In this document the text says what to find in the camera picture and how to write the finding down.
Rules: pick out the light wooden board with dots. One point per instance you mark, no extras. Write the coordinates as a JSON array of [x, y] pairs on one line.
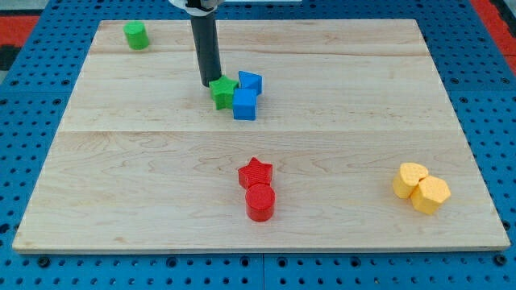
[[142, 162]]

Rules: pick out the blue cube block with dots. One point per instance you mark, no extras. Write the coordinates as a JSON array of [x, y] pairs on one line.
[[244, 104]]

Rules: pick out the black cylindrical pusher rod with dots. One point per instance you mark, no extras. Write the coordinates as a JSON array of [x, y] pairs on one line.
[[206, 43]]

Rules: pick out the yellow hexagon block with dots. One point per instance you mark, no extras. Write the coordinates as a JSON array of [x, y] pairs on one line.
[[430, 193]]

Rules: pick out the yellow heart block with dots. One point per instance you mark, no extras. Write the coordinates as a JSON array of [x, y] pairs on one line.
[[407, 178]]

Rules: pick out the blue triangular block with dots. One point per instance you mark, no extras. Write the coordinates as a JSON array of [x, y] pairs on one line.
[[249, 80]]

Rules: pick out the green star block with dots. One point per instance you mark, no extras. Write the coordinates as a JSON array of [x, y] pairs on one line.
[[222, 92]]

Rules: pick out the red cylinder block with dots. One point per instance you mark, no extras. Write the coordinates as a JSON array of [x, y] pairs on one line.
[[260, 202]]

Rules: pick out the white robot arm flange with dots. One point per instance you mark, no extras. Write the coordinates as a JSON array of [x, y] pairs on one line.
[[197, 8]]

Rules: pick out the red star block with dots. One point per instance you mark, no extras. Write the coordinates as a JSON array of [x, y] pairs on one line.
[[255, 172]]

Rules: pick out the green cylinder block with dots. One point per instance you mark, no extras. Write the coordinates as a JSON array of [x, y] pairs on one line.
[[136, 35]]

